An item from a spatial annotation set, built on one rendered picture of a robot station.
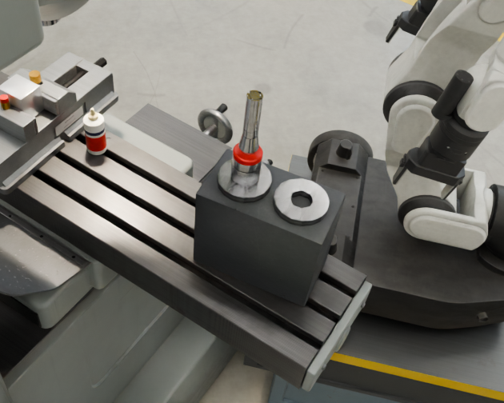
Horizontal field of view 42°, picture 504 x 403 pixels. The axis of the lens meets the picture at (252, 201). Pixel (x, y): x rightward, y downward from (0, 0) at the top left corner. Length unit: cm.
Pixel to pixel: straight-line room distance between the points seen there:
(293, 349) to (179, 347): 86
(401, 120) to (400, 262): 45
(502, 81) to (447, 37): 23
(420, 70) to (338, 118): 154
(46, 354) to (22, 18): 71
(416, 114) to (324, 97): 162
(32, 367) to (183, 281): 37
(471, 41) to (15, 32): 85
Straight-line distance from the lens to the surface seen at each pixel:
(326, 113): 296
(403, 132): 147
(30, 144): 135
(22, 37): 95
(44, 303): 131
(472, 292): 177
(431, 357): 183
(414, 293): 171
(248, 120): 97
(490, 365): 189
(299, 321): 116
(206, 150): 167
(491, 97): 119
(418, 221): 168
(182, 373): 192
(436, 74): 144
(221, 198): 105
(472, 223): 169
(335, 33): 345
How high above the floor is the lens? 193
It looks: 49 degrees down
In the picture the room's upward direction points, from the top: 8 degrees clockwise
